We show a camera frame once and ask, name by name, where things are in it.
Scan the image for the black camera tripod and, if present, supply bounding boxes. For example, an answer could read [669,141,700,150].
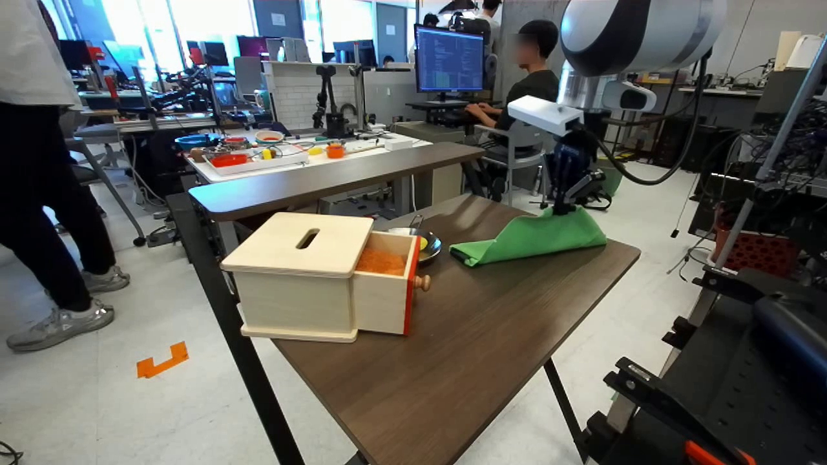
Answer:
[308,62,350,138]

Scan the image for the black clamp orange handle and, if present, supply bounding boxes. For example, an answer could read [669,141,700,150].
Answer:
[601,354,759,465]

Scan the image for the silver metal pole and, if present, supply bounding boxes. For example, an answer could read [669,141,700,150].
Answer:
[710,36,827,267]

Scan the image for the green cloth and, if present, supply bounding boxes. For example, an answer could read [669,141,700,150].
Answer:
[446,205,611,270]

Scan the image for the seated person dark top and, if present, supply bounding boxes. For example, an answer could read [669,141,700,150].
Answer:
[463,18,563,150]

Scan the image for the computer monitor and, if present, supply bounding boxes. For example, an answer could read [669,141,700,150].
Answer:
[410,21,492,100]

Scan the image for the green floor mat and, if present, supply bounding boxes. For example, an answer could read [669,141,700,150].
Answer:
[600,156,629,208]

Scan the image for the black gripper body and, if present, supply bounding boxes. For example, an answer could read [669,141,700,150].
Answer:
[542,133,607,202]

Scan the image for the grey swivel chair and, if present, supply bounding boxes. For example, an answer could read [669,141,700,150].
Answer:
[59,105,151,249]

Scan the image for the red tray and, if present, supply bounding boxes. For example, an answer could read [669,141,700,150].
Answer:
[210,150,255,169]

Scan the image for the wooden box red drawer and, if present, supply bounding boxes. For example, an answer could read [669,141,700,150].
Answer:
[219,208,434,345]

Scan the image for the person white shirt black trousers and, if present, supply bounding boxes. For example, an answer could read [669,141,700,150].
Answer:
[0,0,135,357]

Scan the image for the orange floor marker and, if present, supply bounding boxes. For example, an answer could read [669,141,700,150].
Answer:
[135,338,192,382]

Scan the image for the red crate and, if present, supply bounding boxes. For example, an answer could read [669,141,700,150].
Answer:
[710,224,807,279]

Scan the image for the white work table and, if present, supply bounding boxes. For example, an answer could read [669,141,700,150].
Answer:
[175,127,434,185]

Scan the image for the black shelving unit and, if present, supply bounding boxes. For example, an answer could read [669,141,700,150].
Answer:
[630,67,732,169]

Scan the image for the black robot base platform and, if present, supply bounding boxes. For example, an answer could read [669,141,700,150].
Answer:
[577,264,827,465]

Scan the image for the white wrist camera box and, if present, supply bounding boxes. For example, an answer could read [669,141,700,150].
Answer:
[503,93,585,138]

